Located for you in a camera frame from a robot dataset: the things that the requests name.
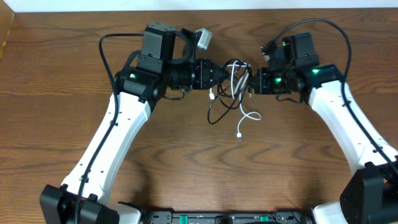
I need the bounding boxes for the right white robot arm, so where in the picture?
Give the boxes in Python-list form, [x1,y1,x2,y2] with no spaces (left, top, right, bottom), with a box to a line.
[251,33,397,223]

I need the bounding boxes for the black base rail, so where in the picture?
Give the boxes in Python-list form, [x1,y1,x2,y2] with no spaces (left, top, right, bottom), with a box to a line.
[139,209,315,224]

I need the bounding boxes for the white USB cable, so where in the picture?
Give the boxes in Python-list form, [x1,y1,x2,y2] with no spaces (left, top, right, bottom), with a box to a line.
[208,60,262,141]

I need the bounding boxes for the black USB cable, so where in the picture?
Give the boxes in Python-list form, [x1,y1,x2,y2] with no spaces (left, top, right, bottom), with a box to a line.
[206,58,253,125]

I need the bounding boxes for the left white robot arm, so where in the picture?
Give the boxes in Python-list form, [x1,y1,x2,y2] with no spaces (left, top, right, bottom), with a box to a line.
[40,22,229,223]

